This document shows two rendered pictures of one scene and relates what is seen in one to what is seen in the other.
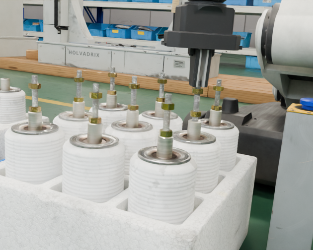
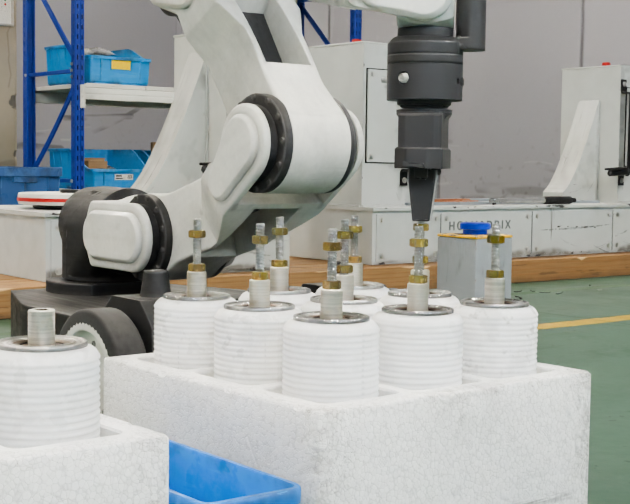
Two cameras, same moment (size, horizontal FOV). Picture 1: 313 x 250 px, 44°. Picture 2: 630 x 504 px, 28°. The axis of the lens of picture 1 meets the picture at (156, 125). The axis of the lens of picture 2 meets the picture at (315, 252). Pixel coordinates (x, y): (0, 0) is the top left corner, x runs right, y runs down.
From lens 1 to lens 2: 1.32 m
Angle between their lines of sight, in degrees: 64
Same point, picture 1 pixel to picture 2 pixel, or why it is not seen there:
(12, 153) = (358, 356)
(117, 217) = (526, 380)
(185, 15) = (440, 127)
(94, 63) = not seen: outside the picture
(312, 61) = (331, 181)
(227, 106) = (163, 286)
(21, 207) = (415, 425)
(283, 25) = (305, 130)
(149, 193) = (528, 344)
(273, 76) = (240, 215)
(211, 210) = not seen: hidden behind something
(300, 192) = not seen: hidden behind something
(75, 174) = (450, 354)
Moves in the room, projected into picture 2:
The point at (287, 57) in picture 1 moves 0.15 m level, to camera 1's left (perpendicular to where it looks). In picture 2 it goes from (305, 178) to (255, 179)
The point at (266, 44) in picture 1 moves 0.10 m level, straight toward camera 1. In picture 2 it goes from (284, 160) to (340, 161)
